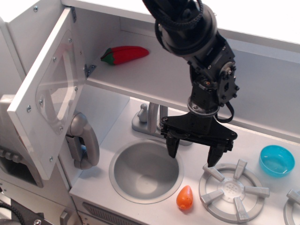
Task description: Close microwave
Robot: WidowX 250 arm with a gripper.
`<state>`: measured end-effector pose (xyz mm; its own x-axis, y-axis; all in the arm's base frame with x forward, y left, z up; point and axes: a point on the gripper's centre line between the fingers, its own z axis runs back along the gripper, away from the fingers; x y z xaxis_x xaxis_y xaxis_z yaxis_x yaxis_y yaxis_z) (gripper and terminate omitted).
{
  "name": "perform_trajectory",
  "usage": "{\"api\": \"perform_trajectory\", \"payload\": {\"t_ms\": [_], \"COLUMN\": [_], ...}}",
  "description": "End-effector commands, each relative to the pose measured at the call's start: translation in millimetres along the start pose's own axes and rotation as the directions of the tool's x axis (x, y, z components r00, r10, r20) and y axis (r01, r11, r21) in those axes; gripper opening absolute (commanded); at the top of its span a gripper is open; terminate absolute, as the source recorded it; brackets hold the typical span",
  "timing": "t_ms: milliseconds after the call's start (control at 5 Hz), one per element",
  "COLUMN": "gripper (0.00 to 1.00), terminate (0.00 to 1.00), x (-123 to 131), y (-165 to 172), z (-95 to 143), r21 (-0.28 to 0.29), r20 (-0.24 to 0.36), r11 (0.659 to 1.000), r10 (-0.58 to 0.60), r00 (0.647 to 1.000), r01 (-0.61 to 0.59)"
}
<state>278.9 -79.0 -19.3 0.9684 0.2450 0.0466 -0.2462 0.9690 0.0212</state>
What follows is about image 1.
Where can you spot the grey toy telephone handset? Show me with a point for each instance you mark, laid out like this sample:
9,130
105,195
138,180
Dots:
82,142

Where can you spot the grey oven door handle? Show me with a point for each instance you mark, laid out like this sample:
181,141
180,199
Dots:
64,218

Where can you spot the orange plastic egg toy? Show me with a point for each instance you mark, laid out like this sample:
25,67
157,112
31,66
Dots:
184,199

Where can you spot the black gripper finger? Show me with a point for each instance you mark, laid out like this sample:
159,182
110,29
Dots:
214,156
172,143

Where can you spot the red felt chili pepper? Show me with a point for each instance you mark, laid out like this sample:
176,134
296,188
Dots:
122,54

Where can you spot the grey toy faucet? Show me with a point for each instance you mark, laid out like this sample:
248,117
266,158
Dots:
148,119

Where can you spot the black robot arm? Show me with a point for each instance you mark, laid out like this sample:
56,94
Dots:
188,29

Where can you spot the grey ice dispenser panel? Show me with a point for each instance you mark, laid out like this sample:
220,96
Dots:
15,165

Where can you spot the grey stove burner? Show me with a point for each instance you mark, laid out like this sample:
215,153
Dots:
231,192
293,200

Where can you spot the turquoise plastic bowl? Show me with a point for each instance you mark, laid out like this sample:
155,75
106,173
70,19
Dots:
276,161

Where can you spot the white microwave door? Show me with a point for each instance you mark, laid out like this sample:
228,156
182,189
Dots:
43,107

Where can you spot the silver round sink basin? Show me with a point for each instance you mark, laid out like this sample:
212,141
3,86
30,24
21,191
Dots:
143,172

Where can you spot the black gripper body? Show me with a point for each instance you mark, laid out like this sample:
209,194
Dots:
196,129

